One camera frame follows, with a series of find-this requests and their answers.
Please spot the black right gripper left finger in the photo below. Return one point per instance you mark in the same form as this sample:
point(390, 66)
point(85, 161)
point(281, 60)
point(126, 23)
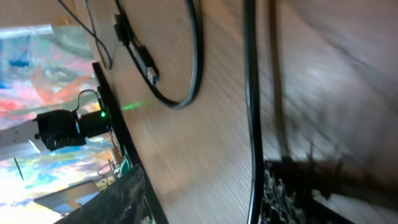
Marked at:
point(121, 202)

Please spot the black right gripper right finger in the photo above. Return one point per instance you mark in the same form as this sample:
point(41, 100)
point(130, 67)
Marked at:
point(284, 202)

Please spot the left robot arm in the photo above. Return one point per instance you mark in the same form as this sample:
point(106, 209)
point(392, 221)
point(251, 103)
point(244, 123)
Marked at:
point(51, 131)

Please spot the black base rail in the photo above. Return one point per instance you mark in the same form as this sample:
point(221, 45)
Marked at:
point(123, 136)

